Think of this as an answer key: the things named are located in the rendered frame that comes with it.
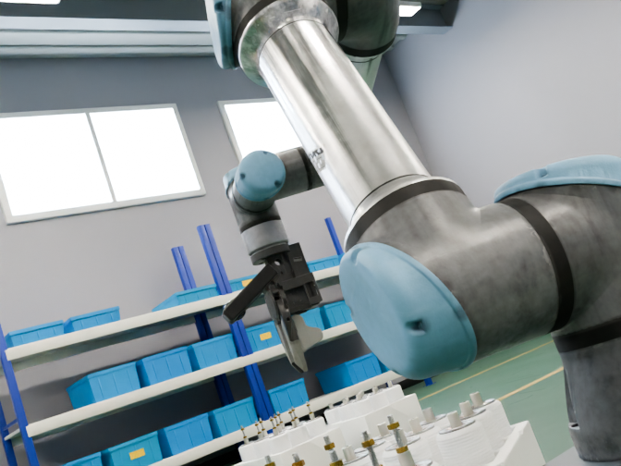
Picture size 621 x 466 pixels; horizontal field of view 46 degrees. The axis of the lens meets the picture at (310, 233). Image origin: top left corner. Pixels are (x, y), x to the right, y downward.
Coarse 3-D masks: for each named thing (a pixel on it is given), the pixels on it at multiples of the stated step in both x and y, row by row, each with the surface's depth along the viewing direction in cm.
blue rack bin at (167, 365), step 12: (180, 348) 562; (144, 360) 543; (156, 360) 549; (168, 360) 554; (180, 360) 559; (144, 372) 545; (156, 372) 546; (168, 372) 551; (180, 372) 556; (144, 384) 550
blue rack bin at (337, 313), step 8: (328, 304) 659; (336, 304) 664; (344, 304) 669; (320, 312) 661; (328, 312) 656; (336, 312) 662; (344, 312) 667; (328, 320) 654; (336, 320) 659; (344, 320) 664; (352, 320) 669; (328, 328) 657
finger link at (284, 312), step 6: (276, 300) 119; (282, 306) 119; (282, 312) 119; (288, 312) 119; (282, 318) 119; (288, 318) 119; (288, 324) 118; (288, 330) 118; (294, 330) 119; (288, 336) 118; (294, 336) 119
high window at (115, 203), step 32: (0, 128) 620; (32, 128) 636; (64, 128) 653; (96, 128) 671; (128, 128) 690; (160, 128) 709; (0, 160) 610; (32, 160) 626; (64, 160) 642; (96, 160) 659; (128, 160) 677; (160, 160) 696; (192, 160) 717; (0, 192) 601; (32, 192) 616; (64, 192) 631; (96, 192) 648; (128, 192) 665; (160, 192) 683; (192, 192) 704
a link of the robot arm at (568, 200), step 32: (576, 160) 58; (608, 160) 58; (512, 192) 60; (544, 192) 59; (576, 192) 58; (608, 192) 57; (544, 224) 56; (576, 224) 56; (608, 224) 57; (576, 256) 55; (608, 256) 56; (576, 288) 56; (608, 288) 56; (576, 320) 58; (608, 320) 56
